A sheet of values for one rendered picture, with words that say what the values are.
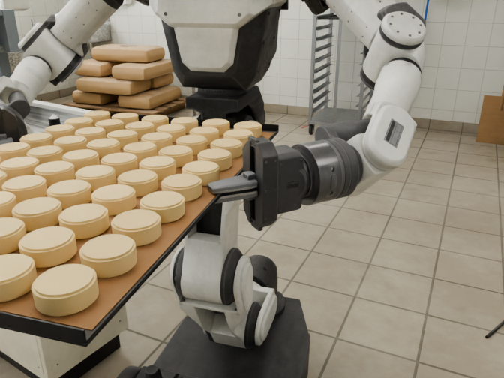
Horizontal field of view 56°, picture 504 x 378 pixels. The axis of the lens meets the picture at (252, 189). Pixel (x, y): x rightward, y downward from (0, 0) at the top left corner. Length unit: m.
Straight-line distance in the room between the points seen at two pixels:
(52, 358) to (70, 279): 1.28
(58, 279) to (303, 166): 0.35
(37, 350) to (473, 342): 1.55
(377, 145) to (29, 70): 0.80
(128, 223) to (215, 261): 0.66
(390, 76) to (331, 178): 0.26
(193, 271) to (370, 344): 0.97
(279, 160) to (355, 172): 0.12
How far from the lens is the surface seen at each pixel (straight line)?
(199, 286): 1.17
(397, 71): 0.84
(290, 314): 1.76
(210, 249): 1.14
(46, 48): 1.23
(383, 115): 0.72
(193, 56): 1.07
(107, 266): 0.44
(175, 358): 1.60
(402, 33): 0.86
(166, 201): 0.53
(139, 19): 6.15
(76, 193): 0.59
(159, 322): 2.02
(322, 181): 0.63
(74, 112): 1.58
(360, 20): 0.95
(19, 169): 0.70
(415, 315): 2.14
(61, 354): 1.71
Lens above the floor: 1.23
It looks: 22 degrees down
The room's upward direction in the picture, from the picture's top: straight up
